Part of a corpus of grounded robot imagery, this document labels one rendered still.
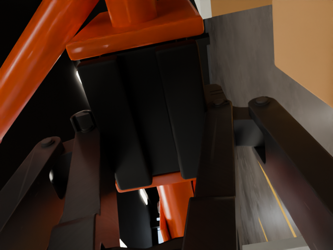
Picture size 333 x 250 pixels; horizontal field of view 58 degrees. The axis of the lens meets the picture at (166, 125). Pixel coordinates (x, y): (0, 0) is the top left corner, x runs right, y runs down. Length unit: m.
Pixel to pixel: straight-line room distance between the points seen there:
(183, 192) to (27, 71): 0.11
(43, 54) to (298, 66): 0.23
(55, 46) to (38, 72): 0.02
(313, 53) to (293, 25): 0.05
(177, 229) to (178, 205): 0.02
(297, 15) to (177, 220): 0.21
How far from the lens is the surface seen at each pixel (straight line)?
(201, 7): 1.61
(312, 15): 0.28
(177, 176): 0.16
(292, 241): 3.37
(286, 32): 0.34
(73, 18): 0.17
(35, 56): 0.18
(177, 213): 0.20
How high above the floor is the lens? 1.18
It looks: 4 degrees up
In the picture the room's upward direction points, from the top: 101 degrees counter-clockwise
